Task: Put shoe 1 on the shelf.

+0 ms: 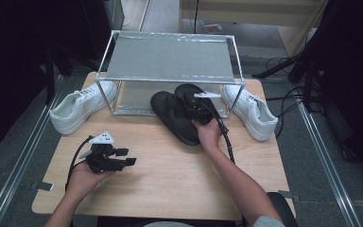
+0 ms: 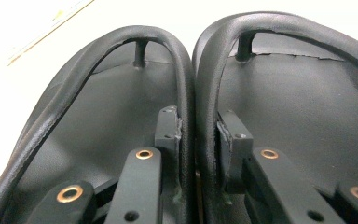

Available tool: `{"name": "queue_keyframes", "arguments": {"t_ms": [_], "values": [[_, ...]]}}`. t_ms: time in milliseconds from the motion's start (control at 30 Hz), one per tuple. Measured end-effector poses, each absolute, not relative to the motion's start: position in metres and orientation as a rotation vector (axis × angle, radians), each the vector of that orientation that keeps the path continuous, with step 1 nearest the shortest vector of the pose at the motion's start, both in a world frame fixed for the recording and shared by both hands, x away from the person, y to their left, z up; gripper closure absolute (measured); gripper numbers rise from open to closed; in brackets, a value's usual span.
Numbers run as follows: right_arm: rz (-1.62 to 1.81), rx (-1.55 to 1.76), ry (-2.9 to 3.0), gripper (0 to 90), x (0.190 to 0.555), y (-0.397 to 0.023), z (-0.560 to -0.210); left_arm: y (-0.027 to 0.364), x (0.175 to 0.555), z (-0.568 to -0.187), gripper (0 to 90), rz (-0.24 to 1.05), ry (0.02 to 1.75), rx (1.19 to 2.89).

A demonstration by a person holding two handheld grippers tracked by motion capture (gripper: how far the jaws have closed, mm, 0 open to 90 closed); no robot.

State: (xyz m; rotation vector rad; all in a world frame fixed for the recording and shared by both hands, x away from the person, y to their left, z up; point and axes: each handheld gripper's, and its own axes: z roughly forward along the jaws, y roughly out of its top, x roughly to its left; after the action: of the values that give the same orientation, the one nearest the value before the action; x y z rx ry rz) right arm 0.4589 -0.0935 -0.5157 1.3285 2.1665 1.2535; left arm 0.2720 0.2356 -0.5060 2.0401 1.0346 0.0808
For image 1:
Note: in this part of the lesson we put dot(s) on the white sneaker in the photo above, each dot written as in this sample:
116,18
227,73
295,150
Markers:
255,116
75,107

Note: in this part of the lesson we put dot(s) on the grey tape piece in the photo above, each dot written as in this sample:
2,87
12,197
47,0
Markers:
42,186
289,195

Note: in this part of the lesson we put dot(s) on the dark curtain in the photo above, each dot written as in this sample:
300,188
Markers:
12,63

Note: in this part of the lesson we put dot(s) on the metal shoe rack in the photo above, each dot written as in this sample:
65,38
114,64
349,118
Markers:
170,56

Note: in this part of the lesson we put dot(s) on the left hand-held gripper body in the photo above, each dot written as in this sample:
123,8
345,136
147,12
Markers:
102,157

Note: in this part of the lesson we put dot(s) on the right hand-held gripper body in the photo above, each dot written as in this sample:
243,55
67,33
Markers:
201,112

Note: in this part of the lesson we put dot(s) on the black chair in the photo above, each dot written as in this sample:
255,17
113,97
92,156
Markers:
283,208

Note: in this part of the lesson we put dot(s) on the wooden cabinet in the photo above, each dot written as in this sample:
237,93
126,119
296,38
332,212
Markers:
252,12

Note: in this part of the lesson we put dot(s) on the black equipment stand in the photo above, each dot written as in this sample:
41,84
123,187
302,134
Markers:
343,63

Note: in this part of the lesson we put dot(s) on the metal floor rail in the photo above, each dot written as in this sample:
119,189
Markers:
15,176
331,170

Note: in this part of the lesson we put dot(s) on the small red item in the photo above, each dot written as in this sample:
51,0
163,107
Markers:
213,27

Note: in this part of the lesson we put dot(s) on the person's right hand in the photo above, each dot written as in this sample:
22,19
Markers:
208,135

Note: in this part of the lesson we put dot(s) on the person's left hand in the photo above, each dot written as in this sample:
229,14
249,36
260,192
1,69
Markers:
82,183

